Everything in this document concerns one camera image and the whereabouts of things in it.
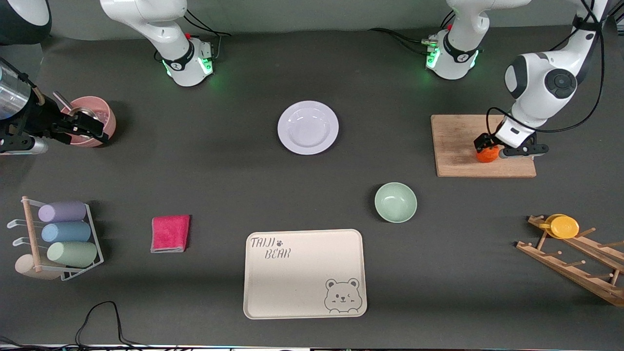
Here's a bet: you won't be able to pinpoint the orange fruit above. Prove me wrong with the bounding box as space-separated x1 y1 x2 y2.
476 144 500 163

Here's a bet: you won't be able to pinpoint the white round plate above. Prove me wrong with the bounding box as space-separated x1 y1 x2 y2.
277 100 339 156

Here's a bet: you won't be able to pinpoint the pink bowl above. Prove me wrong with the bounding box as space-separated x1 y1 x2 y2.
61 96 117 148

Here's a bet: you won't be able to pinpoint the wooden cutting board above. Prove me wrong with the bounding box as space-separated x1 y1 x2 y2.
430 115 537 178

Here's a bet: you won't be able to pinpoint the metal scoop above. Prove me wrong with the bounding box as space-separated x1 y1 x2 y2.
53 91 100 122

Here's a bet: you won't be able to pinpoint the purple cup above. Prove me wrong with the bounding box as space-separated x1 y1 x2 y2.
38 201 87 223

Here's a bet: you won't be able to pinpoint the yellow cup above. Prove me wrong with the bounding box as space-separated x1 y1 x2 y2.
539 214 580 239

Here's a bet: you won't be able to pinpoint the blue cup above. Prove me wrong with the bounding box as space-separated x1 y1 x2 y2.
41 222 92 243

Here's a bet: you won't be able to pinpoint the pale green bowl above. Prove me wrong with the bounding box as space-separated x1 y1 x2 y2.
374 182 418 224

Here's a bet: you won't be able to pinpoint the wooden cup rack dowel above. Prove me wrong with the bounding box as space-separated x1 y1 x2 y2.
21 196 42 272

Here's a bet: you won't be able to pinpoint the green cup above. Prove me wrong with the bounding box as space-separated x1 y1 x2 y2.
47 241 98 268

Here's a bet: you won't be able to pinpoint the pink folded cloth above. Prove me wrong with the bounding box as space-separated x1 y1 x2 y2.
150 214 191 254

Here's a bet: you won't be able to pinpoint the wooden peg rack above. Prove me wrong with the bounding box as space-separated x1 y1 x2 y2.
516 215 624 307

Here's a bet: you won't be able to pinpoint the beige cup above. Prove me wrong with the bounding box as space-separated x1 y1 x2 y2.
15 254 61 281

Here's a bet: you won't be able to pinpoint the beige bear print tray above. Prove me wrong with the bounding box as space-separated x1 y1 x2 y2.
243 229 368 320

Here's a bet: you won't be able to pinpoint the white wire cup rack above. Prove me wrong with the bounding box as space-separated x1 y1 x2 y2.
7 200 104 281

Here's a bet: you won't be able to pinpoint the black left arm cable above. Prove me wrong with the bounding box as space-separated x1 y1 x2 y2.
486 0 606 136

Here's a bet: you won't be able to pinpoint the black left arm base cables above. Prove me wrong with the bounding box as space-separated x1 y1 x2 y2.
368 12 456 55

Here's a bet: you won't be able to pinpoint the black arm base cables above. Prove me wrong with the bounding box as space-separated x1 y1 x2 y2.
368 12 456 55
184 9 232 61

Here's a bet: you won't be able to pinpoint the black right arm base cables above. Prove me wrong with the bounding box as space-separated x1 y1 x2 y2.
184 9 232 61

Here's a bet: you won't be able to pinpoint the black cable at table edge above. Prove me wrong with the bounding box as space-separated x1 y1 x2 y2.
0 301 161 351

